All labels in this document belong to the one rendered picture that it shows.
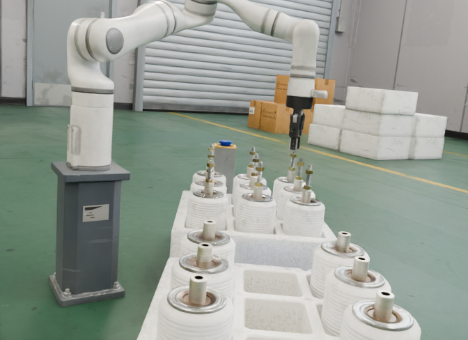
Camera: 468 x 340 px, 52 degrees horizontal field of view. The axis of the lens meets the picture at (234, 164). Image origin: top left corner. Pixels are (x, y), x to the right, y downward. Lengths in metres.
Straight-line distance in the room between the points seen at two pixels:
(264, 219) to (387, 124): 2.84
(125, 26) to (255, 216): 0.51
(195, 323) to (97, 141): 0.60
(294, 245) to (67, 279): 0.52
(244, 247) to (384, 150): 2.87
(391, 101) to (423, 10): 3.78
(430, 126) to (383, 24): 3.91
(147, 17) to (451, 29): 6.24
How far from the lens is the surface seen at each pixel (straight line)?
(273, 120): 4.98
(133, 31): 1.13
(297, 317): 0.83
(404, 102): 3.99
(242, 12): 1.37
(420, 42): 7.45
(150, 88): 6.39
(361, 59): 8.16
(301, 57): 1.33
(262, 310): 0.82
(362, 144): 3.92
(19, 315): 1.15
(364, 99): 3.92
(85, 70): 1.11
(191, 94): 6.61
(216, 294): 0.64
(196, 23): 1.37
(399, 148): 4.03
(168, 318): 0.60
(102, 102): 1.08
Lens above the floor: 0.53
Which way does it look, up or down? 10 degrees down
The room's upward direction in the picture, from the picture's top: 5 degrees clockwise
